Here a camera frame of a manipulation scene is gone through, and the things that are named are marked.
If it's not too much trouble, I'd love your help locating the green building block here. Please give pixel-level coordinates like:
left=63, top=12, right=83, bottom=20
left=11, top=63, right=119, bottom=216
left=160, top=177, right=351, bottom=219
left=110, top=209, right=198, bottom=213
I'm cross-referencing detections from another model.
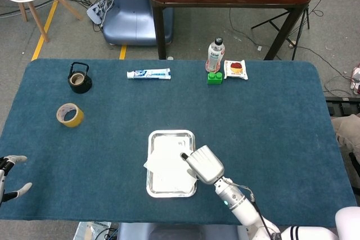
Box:
left=207, top=72, right=223, bottom=85

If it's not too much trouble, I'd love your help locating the grey blue robot torso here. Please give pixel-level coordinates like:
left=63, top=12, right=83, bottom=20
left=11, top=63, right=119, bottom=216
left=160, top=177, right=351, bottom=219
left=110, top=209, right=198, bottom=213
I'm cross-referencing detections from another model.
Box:
left=116, top=222, right=240, bottom=240

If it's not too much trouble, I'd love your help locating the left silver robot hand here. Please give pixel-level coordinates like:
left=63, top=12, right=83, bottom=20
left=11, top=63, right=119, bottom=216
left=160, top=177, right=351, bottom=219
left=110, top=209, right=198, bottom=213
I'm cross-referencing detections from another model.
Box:
left=0, top=155, right=33, bottom=206

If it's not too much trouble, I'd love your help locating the white blue toothpaste tube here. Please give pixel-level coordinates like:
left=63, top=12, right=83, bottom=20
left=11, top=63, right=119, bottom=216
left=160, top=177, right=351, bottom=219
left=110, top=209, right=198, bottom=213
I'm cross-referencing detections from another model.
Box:
left=126, top=67, right=172, bottom=80

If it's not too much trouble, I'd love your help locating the clear plastic bag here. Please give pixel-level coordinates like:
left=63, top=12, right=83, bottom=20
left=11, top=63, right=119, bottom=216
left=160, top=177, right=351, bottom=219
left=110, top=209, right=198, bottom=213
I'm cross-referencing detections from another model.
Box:
left=73, top=221, right=112, bottom=240

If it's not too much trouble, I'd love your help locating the white red snack packet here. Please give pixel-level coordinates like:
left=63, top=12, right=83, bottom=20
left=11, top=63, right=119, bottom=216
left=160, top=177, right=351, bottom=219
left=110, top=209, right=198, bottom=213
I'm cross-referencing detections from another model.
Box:
left=223, top=60, right=249, bottom=81

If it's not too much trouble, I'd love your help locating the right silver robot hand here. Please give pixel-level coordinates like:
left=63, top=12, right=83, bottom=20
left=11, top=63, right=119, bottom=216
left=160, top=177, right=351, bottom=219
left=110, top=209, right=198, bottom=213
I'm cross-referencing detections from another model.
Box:
left=179, top=144, right=225, bottom=185

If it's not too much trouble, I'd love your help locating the white power strip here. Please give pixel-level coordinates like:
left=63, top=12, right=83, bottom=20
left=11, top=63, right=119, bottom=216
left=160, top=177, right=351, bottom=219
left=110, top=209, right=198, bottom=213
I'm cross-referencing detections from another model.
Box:
left=86, top=0, right=114, bottom=25

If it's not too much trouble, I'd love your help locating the yellow tape roll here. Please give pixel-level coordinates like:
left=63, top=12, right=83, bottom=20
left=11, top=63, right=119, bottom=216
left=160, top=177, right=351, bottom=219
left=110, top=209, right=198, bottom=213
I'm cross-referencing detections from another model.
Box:
left=56, top=102, right=85, bottom=128

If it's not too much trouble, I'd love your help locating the person in beige trousers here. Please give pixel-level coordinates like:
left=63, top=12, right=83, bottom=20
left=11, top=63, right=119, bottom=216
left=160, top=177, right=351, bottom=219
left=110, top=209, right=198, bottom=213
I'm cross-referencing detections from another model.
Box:
left=331, top=113, right=360, bottom=148

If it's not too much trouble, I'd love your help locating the stainless steel tray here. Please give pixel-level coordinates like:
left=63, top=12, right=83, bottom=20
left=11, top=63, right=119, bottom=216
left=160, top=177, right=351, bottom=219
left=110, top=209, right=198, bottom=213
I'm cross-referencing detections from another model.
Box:
left=146, top=129, right=197, bottom=198

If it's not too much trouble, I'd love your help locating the clear pink drink bottle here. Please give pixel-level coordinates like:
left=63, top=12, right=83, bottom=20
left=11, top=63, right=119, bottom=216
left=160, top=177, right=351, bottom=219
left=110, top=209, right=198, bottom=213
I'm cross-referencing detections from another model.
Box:
left=205, top=37, right=226, bottom=73

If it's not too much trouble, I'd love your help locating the white paper sheet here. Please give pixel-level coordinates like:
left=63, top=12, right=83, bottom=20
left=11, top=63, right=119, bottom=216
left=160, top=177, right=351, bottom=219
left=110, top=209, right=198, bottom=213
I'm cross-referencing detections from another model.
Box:
left=143, top=137, right=197, bottom=192

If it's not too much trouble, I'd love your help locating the black teapot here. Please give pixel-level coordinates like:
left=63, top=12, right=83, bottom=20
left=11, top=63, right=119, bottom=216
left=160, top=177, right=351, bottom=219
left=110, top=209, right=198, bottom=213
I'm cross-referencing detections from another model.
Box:
left=67, top=61, right=93, bottom=94

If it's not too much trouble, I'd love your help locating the red white floor device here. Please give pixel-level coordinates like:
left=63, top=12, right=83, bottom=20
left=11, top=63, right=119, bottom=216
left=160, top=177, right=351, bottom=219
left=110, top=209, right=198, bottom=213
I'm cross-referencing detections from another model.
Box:
left=350, top=64, right=360, bottom=95

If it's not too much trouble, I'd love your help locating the right wrist cable bundle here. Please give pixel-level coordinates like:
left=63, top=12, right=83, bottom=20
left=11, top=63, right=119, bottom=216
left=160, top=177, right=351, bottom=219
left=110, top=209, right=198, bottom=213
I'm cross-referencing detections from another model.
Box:
left=227, top=179, right=278, bottom=240

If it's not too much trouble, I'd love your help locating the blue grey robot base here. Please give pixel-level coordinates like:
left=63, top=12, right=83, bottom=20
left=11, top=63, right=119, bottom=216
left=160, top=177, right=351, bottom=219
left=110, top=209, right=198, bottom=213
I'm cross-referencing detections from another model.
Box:
left=101, top=0, right=174, bottom=46

